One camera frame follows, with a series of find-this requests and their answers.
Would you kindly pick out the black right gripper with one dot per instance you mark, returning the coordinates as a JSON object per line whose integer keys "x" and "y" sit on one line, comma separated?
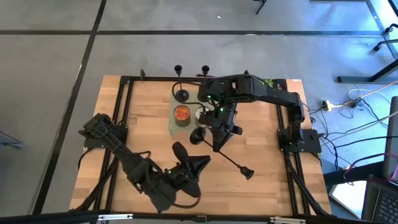
{"x": 222, "y": 116}

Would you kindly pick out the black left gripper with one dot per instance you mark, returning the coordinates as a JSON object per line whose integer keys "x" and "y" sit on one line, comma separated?
{"x": 186, "y": 182}

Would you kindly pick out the green perforated metal rack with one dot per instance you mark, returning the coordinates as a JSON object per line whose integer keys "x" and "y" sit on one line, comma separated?
{"x": 178, "y": 133}

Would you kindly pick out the silver ribbed lidded candle tin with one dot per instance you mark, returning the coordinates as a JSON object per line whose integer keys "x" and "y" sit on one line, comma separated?
{"x": 200, "y": 114}

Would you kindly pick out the tin with orange candle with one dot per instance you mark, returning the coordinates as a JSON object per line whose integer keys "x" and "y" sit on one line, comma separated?
{"x": 182, "y": 114}

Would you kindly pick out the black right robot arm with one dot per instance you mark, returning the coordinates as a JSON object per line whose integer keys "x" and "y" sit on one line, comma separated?
{"x": 273, "y": 95}

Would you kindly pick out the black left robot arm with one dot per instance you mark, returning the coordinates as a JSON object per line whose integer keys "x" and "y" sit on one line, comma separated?
{"x": 124, "y": 155}

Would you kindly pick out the thin black stick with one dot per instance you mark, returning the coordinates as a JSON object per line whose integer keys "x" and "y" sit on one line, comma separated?
{"x": 213, "y": 75}

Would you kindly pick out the black aluminium crossbeam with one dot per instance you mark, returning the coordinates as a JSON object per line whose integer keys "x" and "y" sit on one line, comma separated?
{"x": 199, "y": 219}

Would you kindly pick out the small potted green plant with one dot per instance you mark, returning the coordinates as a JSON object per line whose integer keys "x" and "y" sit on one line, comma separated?
{"x": 270, "y": 82}

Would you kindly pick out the white power strip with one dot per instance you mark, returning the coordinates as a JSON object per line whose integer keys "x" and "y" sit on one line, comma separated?
{"x": 327, "y": 105}

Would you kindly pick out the black chair leg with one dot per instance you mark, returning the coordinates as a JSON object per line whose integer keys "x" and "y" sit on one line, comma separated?
{"x": 260, "y": 6}

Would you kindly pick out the white sheet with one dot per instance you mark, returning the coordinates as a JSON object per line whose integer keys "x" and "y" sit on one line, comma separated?
{"x": 348, "y": 194}

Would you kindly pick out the black desk foot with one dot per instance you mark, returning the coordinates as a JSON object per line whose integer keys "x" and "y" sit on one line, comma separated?
{"x": 357, "y": 79}

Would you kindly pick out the grey monitor edge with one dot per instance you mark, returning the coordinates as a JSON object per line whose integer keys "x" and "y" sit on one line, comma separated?
{"x": 392, "y": 140}

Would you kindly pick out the dark laptop keyboard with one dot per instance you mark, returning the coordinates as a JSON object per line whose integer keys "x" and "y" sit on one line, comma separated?
{"x": 384, "y": 205}

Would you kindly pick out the grey floor object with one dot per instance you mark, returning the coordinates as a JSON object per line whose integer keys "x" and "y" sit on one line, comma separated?
{"x": 9, "y": 143}

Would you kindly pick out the black chair base with castors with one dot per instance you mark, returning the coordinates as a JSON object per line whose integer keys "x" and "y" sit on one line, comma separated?
{"x": 387, "y": 30}

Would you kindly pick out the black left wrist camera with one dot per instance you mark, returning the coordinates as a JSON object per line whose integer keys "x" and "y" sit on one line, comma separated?
{"x": 163, "y": 199}

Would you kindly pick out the black aluminium table frame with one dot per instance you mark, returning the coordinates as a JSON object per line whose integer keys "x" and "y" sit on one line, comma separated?
{"x": 149, "y": 78}

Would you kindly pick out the silver metal bracket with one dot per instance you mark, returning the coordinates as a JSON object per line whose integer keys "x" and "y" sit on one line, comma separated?
{"x": 287, "y": 220}
{"x": 115, "y": 216}

